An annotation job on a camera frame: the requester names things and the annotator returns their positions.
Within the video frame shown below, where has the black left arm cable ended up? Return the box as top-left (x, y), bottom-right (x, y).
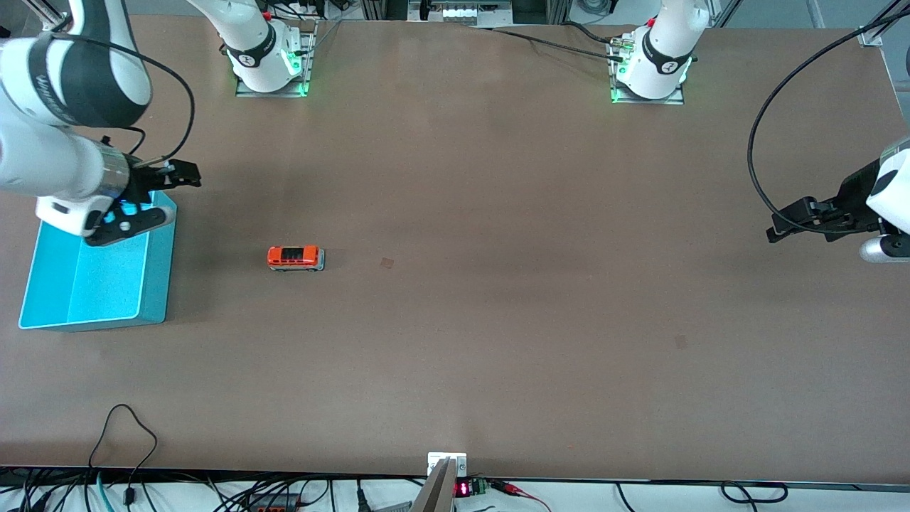
top-left (746, 14), bottom-right (910, 235)

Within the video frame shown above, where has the grey camera mount pole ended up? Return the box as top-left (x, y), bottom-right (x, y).
top-left (411, 459), bottom-right (456, 512)

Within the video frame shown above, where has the aluminium corner bracket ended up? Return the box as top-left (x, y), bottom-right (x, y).
top-left (28, 0), bottom-right (72, 33)
top-left (857, 0), bottom-right (910, 48)

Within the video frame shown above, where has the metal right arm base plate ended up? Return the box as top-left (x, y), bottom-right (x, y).
top-left (236, 20), bottom-right (317, 98)

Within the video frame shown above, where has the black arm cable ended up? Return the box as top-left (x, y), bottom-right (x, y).
top-left (68, 32), bottom-right (196, 168)
top-left (746, 14), bottom-right (910, 235)

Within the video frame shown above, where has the red clip lead cable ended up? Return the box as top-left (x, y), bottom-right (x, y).
top-left (491, 480), bottom-right (552, 511)

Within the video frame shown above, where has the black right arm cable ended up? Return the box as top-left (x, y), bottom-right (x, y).
top-left (68, 32), bottom-right (196, 168)

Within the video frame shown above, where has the black coiled cable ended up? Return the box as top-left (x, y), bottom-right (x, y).
top-left (719, 482), bottom-right (788, 504)

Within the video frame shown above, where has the metal equipment rack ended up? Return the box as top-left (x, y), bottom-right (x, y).
top-left (359, 0), bottom-right (569, 26)

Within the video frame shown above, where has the black cable across table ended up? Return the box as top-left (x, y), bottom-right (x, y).
top-left (466, 21), bottom-right (626, 63)

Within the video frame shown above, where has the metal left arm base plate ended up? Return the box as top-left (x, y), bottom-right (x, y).
top-left (610, 32), bottom-right (687, 106)

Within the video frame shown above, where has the blue plastic box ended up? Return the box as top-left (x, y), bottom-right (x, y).
top-left (18, 188), bottom-right (178, 333)

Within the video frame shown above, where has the dark power strip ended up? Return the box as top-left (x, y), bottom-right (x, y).
top-left (245, 494), bottom-right (303, 512)

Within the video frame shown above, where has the white mounting bracket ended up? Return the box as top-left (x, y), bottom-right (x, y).
top-left (427, 452), bottom-right (468, 477)

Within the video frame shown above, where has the orange toy bus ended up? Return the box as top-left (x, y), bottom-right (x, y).
top-left (267, 245), bottom-right (326, 272)

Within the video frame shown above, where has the thin black looped cable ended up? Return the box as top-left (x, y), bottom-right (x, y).
top-left (89, 404), bottom-right (159, 507)

